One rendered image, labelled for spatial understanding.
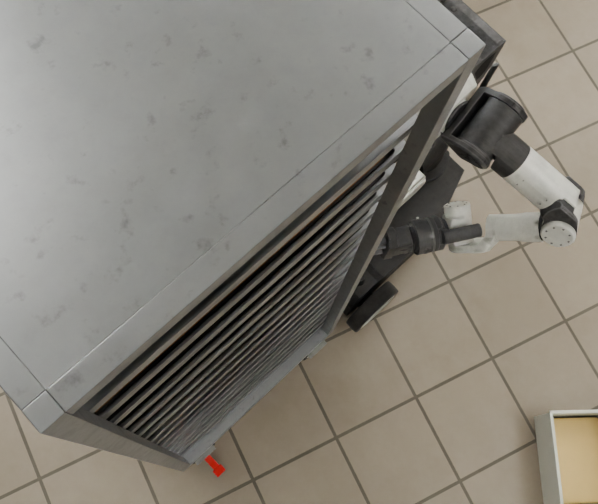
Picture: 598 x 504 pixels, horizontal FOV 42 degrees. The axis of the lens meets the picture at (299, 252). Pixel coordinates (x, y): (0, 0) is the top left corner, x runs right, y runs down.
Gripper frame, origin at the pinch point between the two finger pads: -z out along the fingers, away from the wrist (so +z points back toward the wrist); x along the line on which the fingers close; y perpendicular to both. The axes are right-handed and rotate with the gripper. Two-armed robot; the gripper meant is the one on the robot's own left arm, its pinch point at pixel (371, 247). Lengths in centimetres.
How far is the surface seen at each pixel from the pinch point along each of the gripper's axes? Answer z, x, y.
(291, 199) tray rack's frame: -31, 104, 21
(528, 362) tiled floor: 60, -78, 31
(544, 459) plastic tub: 53, -73, 62
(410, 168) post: -7, 71, 8
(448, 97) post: -7, 95, 8
